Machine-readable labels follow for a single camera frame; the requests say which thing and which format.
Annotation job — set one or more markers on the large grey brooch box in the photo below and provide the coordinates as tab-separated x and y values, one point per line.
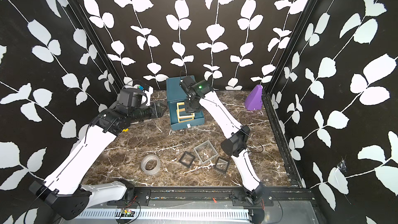
205	152

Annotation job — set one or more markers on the clear tape roll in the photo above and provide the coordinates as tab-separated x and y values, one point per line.
151	164

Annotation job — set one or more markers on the purple wedge block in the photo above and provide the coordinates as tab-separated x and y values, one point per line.
253	101

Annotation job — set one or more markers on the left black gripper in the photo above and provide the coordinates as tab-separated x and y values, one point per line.
156	110

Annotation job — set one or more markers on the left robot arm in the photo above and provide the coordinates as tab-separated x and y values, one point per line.
62	189

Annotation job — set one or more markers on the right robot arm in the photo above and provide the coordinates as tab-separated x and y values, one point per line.
202	95

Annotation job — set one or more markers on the small black brooch box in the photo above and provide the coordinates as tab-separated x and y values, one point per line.
222	165
187	159

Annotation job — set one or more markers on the yellow brooch box frame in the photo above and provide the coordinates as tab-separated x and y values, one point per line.
181	116

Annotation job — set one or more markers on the white perforated cable tray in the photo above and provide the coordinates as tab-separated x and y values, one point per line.
236	215

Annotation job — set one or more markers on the teal three-drawer cabinet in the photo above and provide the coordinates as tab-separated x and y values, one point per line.
174	91

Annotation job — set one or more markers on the black front mounting rail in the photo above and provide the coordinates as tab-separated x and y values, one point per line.
235	195

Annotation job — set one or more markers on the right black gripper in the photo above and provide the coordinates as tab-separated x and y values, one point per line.
187	108

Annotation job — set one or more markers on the teal top drawer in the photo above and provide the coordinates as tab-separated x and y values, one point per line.
175	125

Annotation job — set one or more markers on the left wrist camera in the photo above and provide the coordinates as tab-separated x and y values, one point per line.
135	94

